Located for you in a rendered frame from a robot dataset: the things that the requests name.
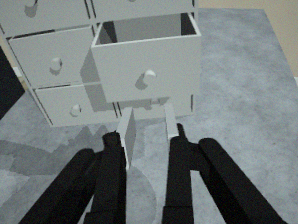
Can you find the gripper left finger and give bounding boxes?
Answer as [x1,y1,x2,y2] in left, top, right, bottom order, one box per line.
[18,107,136,224]

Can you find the small grey chest of drawers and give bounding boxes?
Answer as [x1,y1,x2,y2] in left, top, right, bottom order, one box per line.
[0,0,198,127]

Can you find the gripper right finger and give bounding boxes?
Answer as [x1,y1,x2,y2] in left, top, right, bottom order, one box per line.
[162,103,288,224]

